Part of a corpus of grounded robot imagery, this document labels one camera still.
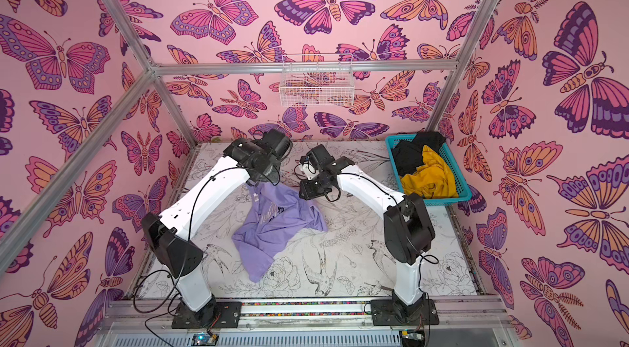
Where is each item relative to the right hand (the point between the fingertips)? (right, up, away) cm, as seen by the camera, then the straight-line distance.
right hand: (299, 196), depth 86 cm
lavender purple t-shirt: (-10, -9, +8) cm, 16 cm away
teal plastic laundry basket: (+61, +2, +6) cm, 62 cm away
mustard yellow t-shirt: (+50, +5, +8) cm, 51 cm away
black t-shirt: (+46, +16, +20) cm, 52 cm away
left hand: (-9, +9, -6) cm, 15 cm away
